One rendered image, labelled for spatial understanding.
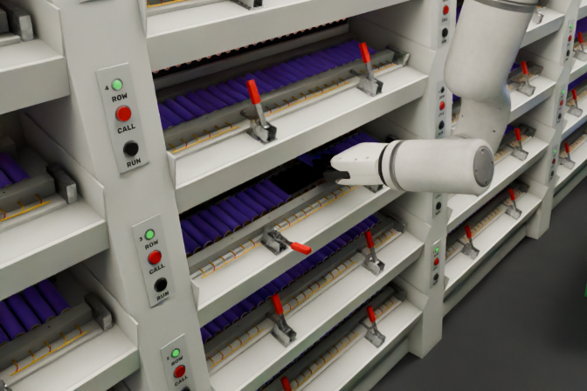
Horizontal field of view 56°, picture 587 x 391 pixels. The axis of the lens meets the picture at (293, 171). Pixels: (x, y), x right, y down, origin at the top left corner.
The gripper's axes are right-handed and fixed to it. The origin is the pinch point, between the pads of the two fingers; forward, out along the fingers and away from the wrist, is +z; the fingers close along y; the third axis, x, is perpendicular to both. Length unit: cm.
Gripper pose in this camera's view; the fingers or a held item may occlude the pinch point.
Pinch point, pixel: (327, 164)
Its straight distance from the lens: 104.4
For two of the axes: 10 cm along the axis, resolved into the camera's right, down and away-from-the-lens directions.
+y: -6.9, 3.5, -6.4
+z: -6.8, -0.2, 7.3
